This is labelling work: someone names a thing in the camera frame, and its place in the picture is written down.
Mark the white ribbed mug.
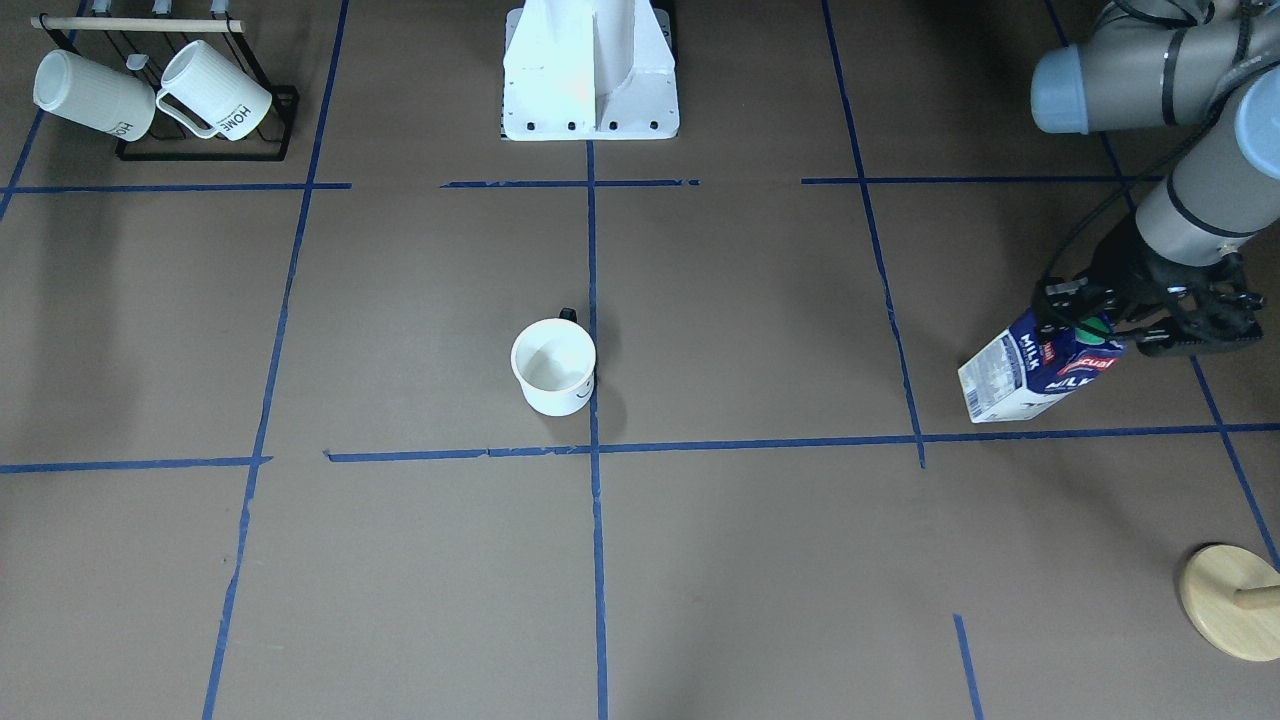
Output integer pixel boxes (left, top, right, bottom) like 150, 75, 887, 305
33, 49, 156, 142
155, 40, 273, 141

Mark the black wire mug rack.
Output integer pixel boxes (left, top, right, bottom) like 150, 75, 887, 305
29, 1, 300, 161

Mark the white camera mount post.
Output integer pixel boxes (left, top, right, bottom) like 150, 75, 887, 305
500, 1, 681, 142

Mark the wooden mug tree stand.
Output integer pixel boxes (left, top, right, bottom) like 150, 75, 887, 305
1178, 544, 1279, 662

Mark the blue white milk carton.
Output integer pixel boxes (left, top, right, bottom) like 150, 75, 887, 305
957, 309, 1126, 424

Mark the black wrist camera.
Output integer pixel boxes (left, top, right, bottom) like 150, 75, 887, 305
1137, 252, 1266, 357

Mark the white smiley face mug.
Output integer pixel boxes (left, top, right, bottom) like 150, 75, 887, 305
509, 307, 596, 416

